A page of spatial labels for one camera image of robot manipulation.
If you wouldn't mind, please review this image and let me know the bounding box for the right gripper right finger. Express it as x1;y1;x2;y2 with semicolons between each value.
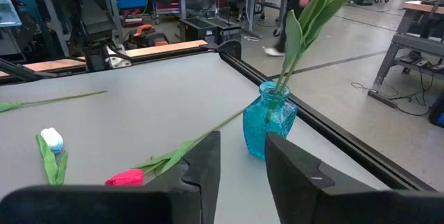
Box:
265;132;444;224

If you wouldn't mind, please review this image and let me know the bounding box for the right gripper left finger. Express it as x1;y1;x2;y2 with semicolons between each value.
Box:
0;130;222;224

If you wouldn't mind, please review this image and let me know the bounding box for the red artificial tulip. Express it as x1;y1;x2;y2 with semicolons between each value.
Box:
105;109;244;187

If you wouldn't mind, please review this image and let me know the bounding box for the blue glass vase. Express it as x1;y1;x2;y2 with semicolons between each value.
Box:
242;80;298;161

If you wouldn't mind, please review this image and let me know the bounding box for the black computer tower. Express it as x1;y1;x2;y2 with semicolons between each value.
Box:
179;17;220;44
207;16;243;43

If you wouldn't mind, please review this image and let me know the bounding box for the wooden table side board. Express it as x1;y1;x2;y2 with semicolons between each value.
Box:
0;39;209;78

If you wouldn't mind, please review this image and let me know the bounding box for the orange and black vacuum cleaner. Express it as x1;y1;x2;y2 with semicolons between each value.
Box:
123;24;171;50

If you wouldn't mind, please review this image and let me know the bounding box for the blue storage bin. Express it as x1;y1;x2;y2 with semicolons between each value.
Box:
114;0;148;10

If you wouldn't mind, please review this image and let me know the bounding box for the white blue-tipped artificial tulip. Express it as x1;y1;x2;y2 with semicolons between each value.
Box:
35;127;69;186

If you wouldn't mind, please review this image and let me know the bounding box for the black power strip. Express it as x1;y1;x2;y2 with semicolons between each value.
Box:
366;88;399;110

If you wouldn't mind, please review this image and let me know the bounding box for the grey wooden-top workbench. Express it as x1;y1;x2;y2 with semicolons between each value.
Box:
373;0;444;87

